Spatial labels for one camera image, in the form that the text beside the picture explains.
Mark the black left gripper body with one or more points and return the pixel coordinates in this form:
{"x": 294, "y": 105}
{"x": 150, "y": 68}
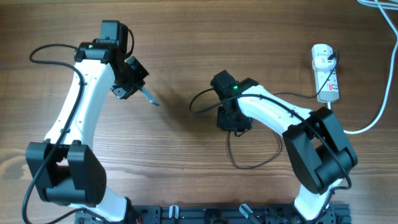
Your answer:
{"x": 131, "y": 79}

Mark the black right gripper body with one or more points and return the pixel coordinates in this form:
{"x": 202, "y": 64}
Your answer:
{"x": 232, "y": 122}

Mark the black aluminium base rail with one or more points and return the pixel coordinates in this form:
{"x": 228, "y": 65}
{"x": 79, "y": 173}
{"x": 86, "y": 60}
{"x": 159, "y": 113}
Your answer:
{"x": 271, "y": 213}

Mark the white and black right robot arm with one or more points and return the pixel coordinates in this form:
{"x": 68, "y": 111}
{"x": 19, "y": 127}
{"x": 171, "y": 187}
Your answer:
{"x": 319, "y": 151}

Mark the white USB charger adapter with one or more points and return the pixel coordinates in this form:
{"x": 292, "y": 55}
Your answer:
{"x": 322, "y": 62}

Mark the white power strip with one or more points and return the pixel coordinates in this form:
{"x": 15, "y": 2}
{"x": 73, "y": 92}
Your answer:
{"x": 326, "y": 82}

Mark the blue Galaxy smartphone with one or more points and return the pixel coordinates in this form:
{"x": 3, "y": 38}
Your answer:
{"x": 149, "y": 96}

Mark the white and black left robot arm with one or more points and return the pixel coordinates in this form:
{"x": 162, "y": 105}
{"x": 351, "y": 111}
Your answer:
{"x": 64, "y": 169}

